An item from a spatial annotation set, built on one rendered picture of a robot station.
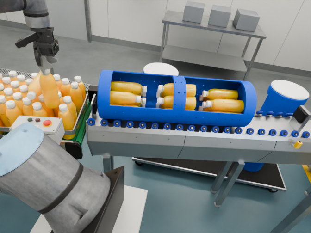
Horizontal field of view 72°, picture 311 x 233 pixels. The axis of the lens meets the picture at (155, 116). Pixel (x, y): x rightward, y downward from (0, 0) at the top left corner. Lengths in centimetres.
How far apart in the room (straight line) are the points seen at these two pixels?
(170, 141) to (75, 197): 86
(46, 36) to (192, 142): 96
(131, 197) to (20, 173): 40
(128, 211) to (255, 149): 100
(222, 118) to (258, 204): 130
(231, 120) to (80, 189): 94
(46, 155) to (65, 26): 478
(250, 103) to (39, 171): 107
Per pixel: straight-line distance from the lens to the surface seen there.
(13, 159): 55
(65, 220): 60
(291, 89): 198
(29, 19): 103
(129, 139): 132
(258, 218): 230
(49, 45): 105
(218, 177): 206
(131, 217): 78
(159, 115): 118
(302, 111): 165
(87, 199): 58
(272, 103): 191
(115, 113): 118
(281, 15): 473
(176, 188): 218
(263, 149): 157
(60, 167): 57
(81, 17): 501
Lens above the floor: 181
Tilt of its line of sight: 39 degrees down
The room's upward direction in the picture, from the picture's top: 8 degrees clockwise
